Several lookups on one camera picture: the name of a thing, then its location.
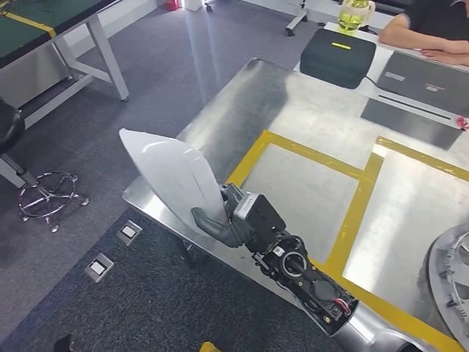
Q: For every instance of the steel floor socket plate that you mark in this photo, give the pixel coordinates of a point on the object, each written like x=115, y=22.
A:
x=129, y=232
x=99, y=267

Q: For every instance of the clear bottle green liquid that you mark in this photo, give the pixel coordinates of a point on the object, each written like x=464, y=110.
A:
x=351, y=19

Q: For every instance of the person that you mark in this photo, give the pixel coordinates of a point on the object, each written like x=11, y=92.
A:
x=439, y=19

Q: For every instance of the yellow tape strip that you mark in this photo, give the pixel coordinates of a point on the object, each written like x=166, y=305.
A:
x=33, y=24

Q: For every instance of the white frame desk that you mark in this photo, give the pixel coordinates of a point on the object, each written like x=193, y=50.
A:
x=108, y=58

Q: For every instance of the chrome stool base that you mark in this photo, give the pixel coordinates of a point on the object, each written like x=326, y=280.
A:
x=47, y=193

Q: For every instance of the green desk mat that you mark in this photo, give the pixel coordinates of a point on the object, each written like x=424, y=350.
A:
x=22, y=34

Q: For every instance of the white plastic shell part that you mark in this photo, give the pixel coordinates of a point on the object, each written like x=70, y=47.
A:
x=172, y=180

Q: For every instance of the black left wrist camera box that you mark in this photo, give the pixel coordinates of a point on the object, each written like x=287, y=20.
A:
x=64, y=345

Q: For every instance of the white box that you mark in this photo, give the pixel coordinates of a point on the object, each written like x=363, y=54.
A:
x=192, y=5

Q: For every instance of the silver wheel hubcap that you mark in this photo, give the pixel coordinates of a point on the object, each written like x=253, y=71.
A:
x=450, y=282

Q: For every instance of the grey laptop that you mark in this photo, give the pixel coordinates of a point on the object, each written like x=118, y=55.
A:
x=421, y=82

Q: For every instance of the small red floor object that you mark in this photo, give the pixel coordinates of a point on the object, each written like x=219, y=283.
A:
x=171, y=5

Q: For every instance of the black stool seat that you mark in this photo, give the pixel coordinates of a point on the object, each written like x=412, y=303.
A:
x=9, y=126

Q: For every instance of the stainless steel workbench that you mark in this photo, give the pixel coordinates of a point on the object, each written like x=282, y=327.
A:
x=311, y=107

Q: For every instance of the white desk with castor legs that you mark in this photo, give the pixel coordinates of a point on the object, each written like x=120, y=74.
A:
x=295, y=22

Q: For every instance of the black hard case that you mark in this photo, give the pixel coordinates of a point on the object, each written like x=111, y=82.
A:
x=337, y=68

